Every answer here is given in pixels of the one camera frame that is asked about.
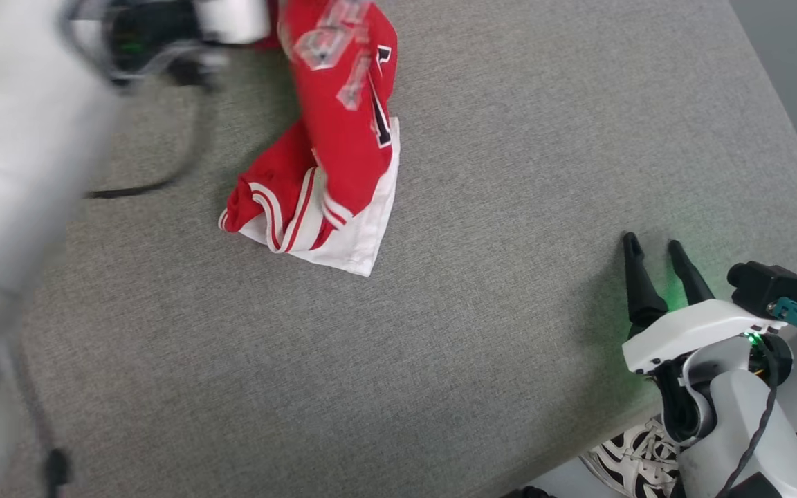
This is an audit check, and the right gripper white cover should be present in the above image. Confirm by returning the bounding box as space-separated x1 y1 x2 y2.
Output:
622 232 794 381

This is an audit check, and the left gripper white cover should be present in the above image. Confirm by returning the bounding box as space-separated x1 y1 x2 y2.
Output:
59 0 271 91

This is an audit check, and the red basketball jersey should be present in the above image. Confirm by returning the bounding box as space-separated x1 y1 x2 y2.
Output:
217 0 401 277

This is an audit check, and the white and black sneaker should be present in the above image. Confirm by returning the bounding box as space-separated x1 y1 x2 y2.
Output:
578 415 690 498

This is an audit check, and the grey fabric sofa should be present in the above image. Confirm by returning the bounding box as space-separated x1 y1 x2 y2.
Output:
0 0 797 498

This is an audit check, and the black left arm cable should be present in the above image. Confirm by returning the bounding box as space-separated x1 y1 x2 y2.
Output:
84 86 209 201

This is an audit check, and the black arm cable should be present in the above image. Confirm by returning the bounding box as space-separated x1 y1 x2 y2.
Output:
84 86 209 201
715 335 781 498

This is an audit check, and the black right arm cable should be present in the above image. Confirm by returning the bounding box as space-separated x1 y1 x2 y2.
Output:
715 335 781 498

